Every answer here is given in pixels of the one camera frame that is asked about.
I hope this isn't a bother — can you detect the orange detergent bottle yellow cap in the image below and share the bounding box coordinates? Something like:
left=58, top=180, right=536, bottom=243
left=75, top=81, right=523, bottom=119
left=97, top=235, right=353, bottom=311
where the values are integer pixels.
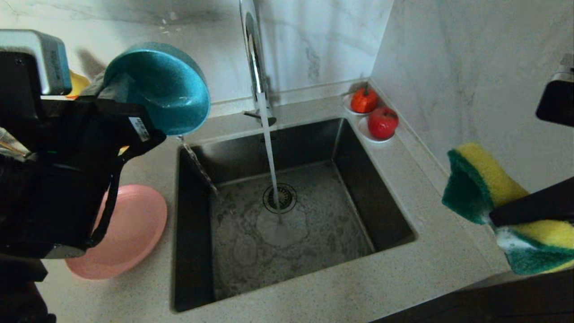
left=66, top=71, right=131, bottom=156

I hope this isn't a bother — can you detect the teal bowl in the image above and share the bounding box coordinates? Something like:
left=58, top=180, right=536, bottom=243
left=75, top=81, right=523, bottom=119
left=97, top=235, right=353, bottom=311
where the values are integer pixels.
left=103, top=42, right=211, bottom=136

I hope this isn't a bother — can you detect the yellow sponge green backing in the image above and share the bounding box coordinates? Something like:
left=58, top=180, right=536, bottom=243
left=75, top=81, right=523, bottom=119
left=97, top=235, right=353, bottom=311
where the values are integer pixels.
left=442, top=143, right=574, bottom=275

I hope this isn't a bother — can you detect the pink plate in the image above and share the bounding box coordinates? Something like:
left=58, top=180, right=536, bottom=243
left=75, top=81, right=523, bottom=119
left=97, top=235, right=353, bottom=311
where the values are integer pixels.
left=66, top=184, right=168, bottom=280

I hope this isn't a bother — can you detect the chrome kitchen faucet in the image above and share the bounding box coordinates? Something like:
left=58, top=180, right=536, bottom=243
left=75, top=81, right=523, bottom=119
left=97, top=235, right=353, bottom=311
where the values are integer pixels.
left=237, top=0, right=277, bottom=129

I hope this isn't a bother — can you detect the stainless steel sink basin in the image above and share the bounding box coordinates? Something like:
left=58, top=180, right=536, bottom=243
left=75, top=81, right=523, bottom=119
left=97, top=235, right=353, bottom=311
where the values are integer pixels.
left=173, top=118, right=417, bottom=312

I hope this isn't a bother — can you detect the running water stream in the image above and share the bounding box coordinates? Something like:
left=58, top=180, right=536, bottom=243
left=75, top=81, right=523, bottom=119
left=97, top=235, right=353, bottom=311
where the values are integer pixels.
left=258, top=92, right=286, bottom=225

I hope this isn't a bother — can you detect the red apple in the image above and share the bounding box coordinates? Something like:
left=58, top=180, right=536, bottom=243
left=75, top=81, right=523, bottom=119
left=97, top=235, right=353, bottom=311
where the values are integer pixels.
left=368, top=107, right=399, bottom=140

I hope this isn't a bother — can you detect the black stove cooktop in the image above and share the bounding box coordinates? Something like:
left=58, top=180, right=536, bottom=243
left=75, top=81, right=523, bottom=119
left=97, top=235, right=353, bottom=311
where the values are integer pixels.
left=0, top=258, right=57, bottom=323

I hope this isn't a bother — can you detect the small white dish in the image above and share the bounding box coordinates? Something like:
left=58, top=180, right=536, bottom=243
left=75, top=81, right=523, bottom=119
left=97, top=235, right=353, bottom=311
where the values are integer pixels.
left=344, top=93, right=379, bottom=117
left=358, top=118, right=395, bottom=144

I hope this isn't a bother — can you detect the red tomato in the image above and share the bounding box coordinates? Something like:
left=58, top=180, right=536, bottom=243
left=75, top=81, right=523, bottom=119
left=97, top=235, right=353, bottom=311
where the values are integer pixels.
left=350, top=85, right=379, bottom=114

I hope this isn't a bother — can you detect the round metal drain strainer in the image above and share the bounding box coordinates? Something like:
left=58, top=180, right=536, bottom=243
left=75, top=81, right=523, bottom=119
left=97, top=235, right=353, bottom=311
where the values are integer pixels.
left=263, top=183, right=297, bottom=214

